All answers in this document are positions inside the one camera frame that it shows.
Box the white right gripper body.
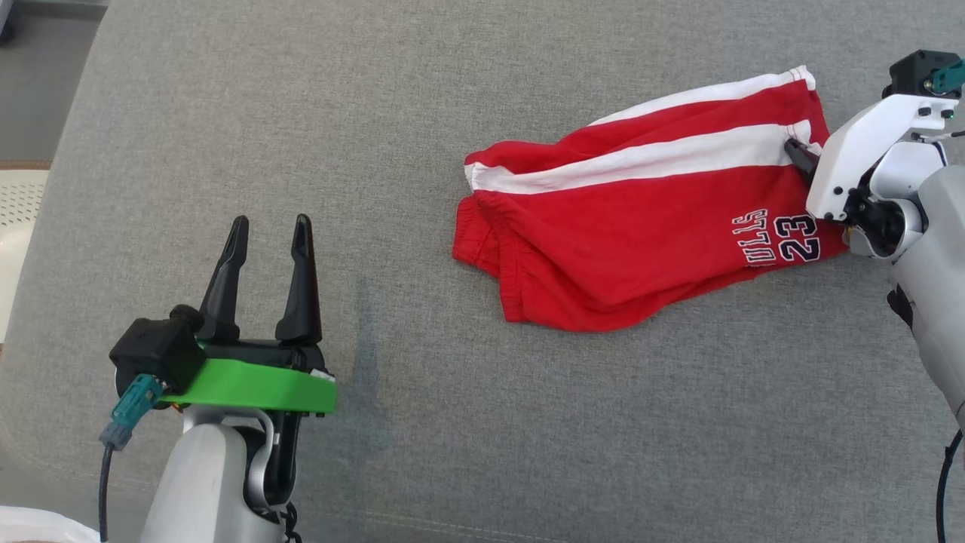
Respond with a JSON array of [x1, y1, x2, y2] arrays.
[[804, 94, 959, 259]]

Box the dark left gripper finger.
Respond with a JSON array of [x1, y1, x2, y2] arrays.
[[274, 213, 324, 347], [197, 215, 250, 345]]

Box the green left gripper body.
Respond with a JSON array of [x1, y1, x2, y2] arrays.
[[159, 339, 339, 415]]

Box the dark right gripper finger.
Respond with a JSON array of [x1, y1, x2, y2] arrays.
[[784, 138, 822, 179]]

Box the red shorts white stripes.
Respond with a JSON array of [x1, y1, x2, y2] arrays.
[[452, 65, 853, 334]]

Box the white perforated plastic basket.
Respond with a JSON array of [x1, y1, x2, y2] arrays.
[[0, 169, 51, 345]]

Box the white rounded plastic rim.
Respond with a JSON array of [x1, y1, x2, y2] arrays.
[[0, 506, 100, 543]]

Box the teal plug left camera cable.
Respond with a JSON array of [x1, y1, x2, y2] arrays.
[[97, 374, 164, 543]]

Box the teal plug camera cable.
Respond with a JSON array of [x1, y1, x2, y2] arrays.
[[930, 60, 965, 96], [97, 374, 164, 543]]

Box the teal plug right camera cable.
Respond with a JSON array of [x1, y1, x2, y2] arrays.
[[930, 60, 965, 96]]

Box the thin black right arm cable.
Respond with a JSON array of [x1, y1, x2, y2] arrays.
[[934, 428, 965, 543]]

